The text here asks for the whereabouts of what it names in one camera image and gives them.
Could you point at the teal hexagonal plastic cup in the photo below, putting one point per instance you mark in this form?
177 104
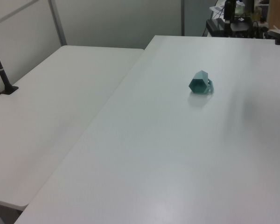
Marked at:
197 85

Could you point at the white side table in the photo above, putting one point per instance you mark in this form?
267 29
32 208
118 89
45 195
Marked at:
49 112

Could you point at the black electronics box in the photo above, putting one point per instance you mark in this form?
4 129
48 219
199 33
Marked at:
226 25

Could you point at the black upright camera mount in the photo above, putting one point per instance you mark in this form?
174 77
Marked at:
228 11

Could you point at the black camera stand pole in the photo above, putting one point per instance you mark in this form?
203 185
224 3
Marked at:
2 74

